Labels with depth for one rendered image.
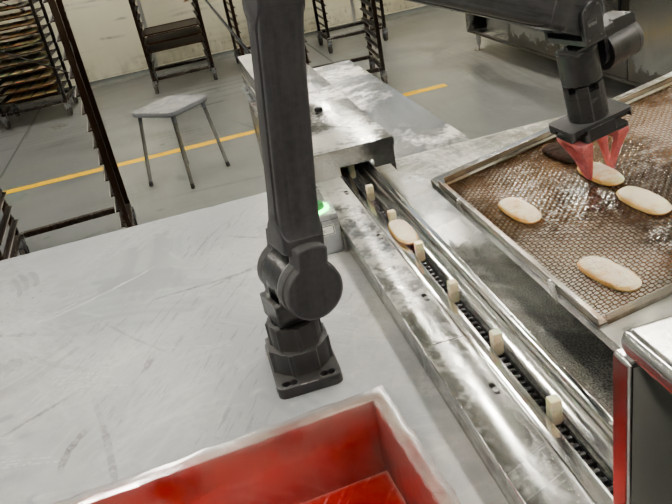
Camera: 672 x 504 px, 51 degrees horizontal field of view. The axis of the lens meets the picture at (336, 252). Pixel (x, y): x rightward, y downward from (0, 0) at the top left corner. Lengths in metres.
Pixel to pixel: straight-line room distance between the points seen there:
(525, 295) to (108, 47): 7.18
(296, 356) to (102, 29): 7.18
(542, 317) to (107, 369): 0.63
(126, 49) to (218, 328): 6.97
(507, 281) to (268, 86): 0.49
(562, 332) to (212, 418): 0.47
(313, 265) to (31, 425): 0.45
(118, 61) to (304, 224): 7.20
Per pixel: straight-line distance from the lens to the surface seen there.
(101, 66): 8.03
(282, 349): 0.93
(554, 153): 1.26
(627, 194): 1.09
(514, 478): 0.73
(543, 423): 0.80
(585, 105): 1.09
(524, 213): 1.10
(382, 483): 0.79
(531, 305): 1.04
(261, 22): 0.80
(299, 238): 0.86
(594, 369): 0.92
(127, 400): 1.03
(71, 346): 1.21
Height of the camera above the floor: 1.38
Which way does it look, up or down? 27 degrees down
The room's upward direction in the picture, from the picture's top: 11 degrees counter-clockwise
